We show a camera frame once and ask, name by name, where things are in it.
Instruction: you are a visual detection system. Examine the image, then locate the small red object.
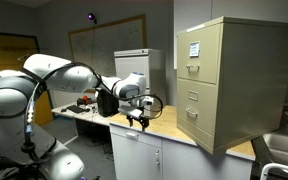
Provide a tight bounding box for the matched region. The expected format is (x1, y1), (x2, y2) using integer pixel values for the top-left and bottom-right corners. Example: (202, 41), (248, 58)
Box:
(76, 95), (94, 107)

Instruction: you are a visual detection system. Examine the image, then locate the white cabinet with wood counter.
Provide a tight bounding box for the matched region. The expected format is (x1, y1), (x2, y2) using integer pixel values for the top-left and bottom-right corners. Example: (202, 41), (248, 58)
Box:
(108, 104), (257, 180)

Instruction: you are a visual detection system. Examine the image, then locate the black keyboard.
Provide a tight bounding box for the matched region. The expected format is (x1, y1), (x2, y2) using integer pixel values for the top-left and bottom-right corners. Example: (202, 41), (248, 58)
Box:
(66, 104), (91, 115)

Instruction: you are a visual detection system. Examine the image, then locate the black computer tower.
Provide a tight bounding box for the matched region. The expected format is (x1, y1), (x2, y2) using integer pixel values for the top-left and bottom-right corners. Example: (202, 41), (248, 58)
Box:
(96, 87), (120, 118)

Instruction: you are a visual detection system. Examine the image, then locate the yellow door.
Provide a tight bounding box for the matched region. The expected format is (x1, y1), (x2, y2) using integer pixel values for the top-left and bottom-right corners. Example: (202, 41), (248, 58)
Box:
(0, 31), (55, 127)

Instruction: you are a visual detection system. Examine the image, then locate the grey metal filing cabinet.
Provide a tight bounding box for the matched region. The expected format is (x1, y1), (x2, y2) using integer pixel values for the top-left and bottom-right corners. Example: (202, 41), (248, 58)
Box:
(113, 48), (168, 120)

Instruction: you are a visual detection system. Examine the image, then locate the metal handle of unlabelled drawer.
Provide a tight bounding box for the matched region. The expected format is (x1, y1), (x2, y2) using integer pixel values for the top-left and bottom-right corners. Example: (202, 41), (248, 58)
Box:
(185, 107), (199, 119)

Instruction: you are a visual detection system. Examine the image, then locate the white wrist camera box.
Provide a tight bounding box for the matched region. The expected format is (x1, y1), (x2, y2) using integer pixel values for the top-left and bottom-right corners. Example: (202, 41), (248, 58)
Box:
(141, 95), (155, 108)

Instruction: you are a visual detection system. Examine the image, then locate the beige drawer with paper label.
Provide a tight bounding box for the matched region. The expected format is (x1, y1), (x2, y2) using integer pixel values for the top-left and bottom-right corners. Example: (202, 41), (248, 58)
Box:
(176, 23), (222, 85)

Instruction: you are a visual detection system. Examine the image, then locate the beige filing cabinet body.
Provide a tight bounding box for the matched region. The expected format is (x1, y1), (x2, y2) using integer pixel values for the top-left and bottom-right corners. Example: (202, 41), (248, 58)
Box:
(176, 16), (288, 156)

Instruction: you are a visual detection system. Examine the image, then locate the white desk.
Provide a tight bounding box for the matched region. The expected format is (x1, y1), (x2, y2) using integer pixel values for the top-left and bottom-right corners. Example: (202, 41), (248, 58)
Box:
(51, 99), (114, 128)

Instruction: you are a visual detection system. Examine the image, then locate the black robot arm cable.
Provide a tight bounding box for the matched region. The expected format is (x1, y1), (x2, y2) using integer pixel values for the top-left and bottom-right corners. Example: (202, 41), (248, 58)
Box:
(20, 61), (165, 158)

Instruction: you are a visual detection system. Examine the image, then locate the wire clothes hanger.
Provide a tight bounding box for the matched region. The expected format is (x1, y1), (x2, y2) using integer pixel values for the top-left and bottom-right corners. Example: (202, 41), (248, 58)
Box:
(16, 49), (40, 63)

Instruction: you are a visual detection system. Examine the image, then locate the white curved tube rail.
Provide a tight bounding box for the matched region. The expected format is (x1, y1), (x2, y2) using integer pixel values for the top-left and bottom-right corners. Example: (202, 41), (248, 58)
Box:
(259, 162), (288, 180)

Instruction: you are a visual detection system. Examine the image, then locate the wood framed whiteboard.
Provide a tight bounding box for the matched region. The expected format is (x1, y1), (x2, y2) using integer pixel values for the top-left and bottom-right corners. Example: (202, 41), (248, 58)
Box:
(67, 14), (148, 93)

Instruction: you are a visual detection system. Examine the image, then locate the stainless steel sink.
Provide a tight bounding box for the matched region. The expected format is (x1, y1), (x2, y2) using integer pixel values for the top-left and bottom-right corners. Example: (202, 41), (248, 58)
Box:
(251, 124), (288, 180)

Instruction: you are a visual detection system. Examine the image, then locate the metal counter door handle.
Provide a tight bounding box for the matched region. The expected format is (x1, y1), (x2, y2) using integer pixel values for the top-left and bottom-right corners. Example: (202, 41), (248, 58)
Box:
(154, 148), (161, 165)

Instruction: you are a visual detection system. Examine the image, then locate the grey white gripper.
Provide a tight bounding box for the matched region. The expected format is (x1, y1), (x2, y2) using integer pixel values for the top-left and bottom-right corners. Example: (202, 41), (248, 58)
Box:
(117, 105), (151, 132)

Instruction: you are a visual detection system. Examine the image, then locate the white blue paper label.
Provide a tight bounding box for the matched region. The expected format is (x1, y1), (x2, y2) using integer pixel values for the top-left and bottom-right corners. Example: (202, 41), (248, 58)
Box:
(188, 41), (201, 58)

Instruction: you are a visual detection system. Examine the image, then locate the camera with purple light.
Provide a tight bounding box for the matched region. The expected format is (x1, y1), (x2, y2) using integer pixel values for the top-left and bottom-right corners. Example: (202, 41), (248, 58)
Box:
(86, 12), (98, 25)

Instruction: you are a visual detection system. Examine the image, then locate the metal handle of labelled drawer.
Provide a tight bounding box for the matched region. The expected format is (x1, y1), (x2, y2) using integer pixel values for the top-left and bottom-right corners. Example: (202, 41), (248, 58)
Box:
(185, 64), (201, 73)

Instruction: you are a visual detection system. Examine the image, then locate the metal counter drawer handle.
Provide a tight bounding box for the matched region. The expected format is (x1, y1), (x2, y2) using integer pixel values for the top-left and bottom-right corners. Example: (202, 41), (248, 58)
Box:
(125, 131), (140, 141)

